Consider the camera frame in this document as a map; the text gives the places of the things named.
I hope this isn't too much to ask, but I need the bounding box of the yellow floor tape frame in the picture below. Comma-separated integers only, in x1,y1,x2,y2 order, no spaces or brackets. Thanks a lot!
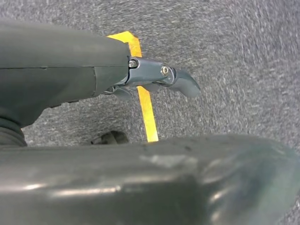
106,31,159,143

